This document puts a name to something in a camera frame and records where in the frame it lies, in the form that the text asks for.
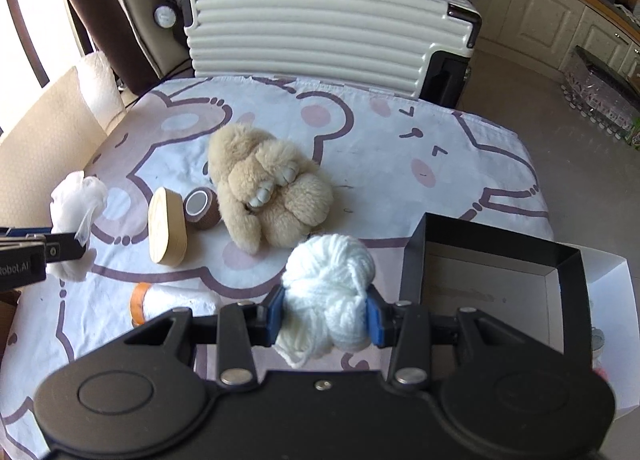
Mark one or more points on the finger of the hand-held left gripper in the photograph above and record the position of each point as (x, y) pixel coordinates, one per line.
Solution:
(65, 246)

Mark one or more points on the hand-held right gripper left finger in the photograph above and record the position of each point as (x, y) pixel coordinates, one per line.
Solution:
(275, 316)

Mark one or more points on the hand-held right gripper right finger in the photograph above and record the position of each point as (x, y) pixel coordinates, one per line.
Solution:
(376, 321)

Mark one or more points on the white yarn ball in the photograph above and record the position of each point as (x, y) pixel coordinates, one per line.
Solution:
(325, 280)

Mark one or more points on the black cardboard box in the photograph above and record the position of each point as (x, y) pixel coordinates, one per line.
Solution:
(415, 260)

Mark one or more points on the white paper towel roll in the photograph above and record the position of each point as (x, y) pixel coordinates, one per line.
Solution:
(45, 140)

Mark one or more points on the brown tape roll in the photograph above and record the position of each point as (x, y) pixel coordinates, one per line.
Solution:
(205, 217)

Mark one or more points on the cartoon printed cloth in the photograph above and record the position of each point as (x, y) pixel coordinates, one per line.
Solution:
(375, 165)

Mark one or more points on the beige plush toy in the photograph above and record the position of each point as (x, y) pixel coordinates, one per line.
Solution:
(240, 155)

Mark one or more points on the white box lid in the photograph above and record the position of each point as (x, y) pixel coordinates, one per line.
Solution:
(607, 280)

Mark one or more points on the beige upholstered panel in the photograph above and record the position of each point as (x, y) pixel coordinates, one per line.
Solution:
(150, 15)

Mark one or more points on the white ribbed suitcase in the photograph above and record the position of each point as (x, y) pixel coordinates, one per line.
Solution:
(310, 30)

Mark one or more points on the shrink-wrapped pack of bottles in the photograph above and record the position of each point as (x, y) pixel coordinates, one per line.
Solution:
(595, 90)

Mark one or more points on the green and red carton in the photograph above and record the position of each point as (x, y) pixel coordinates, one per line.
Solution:
(635, 135)

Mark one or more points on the dark window frame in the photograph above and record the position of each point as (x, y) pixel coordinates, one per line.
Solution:
(22, 35)

